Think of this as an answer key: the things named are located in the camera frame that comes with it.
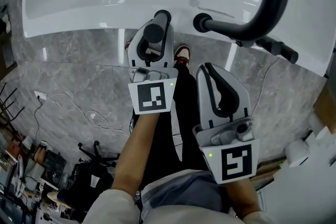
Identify white power strip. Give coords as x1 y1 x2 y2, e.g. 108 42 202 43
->
34 90 48 101

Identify person's left forearm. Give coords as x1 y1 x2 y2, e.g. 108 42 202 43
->
111 112 161 194

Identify brown box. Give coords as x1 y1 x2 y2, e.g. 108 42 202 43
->
312 81 336 124

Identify person's cream jacket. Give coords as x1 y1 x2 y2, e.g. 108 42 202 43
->
81 187 276 224

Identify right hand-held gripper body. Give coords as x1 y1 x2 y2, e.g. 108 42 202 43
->
192 116 260 185

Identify person's right forearm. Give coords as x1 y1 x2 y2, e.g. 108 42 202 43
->
223 177 264 218

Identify black office chair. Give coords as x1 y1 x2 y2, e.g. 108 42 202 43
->
68 140 121 194

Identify black round stool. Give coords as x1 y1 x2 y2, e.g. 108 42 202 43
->
0 82 26 124

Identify black floor cable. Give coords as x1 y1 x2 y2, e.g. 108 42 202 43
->
25 97 43 145

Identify thin white charger cable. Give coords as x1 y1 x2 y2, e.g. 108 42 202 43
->
258 57 280 103

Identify white cylindrical bin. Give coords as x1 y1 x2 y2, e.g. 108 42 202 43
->
285 138 310 167
308 112 329 137

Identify person's grey shirt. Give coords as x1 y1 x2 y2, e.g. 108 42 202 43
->
140 169 232 224

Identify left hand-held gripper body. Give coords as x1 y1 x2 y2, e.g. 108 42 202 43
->
128 67 180 115

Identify person's black trousers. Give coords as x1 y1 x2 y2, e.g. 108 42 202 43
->
130 59 212 187

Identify white looping cable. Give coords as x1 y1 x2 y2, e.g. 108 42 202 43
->
46 93 131 137

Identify person's right red white sneaker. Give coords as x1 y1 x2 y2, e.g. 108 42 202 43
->
174 45 190 64

